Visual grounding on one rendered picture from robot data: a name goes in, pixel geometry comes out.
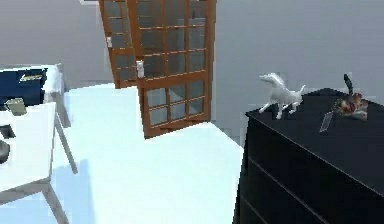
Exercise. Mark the dark grey round object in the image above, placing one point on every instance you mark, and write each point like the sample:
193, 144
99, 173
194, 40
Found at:
3, 151

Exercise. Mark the dark blue box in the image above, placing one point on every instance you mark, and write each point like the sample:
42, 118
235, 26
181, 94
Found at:
20, 88

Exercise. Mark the white horse statue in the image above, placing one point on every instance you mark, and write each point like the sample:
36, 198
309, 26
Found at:
282, 94

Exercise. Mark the brown glazed room door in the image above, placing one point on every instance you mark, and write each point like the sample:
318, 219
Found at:
118, 46
173, 66

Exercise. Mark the black flat rectangle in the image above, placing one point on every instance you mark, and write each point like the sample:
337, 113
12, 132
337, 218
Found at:
6, 131

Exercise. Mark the black chest of drawers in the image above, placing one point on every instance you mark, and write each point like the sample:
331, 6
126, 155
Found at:
320, 166

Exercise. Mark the brown cat statue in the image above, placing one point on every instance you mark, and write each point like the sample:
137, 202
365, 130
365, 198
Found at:
352, 104

